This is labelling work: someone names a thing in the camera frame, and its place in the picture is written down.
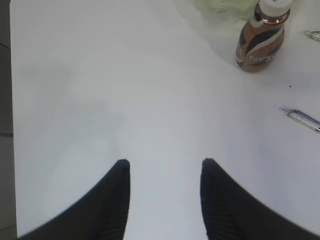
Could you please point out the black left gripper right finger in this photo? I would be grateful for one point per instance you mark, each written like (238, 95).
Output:
(230, 213)

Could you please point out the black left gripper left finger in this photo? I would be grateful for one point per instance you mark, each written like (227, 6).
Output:
(101, 214)

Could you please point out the Nescafe coffee bottle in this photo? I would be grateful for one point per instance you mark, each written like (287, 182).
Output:
(263, 35)

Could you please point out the white grey pen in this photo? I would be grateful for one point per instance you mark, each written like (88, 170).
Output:
(301, 118)

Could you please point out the cream white pen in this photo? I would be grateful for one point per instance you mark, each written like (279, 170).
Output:
(313, 35)

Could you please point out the green wavy glass plate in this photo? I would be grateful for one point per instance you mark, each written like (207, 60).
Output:
(241, 9)

